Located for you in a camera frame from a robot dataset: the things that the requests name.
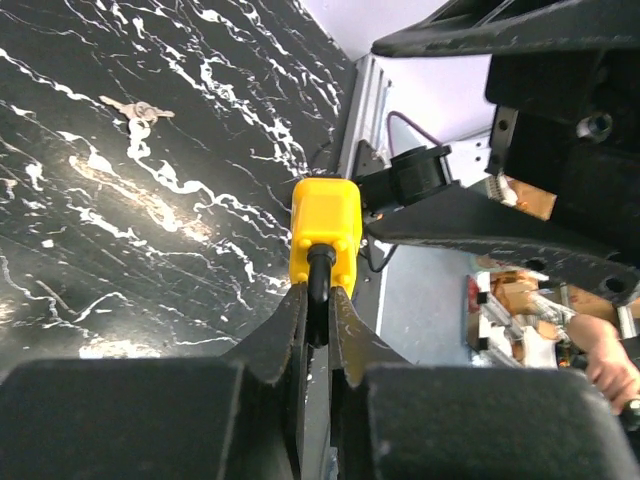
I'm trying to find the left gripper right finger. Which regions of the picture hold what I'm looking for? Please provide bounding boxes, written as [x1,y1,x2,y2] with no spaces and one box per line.
[327,287,409,479]

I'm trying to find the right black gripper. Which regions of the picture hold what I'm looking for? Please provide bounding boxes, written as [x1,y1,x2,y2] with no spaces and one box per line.
[367,0,639,306]

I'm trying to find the person's hand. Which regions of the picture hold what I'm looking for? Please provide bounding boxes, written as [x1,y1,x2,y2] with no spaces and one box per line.
[566,314,639,414]

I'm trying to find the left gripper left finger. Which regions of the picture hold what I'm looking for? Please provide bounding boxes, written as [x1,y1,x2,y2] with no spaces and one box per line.
[221,284,308,479]

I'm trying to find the yellow padlock black shackle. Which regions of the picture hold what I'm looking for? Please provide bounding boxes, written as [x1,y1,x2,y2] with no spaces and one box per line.
[289,177,363,347]

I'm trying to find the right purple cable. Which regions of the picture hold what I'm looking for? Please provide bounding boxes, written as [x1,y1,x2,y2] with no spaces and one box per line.
[385,109,441,154]

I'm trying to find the silver key bunch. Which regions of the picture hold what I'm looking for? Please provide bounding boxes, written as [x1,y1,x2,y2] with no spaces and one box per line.
[99,95,175,125]

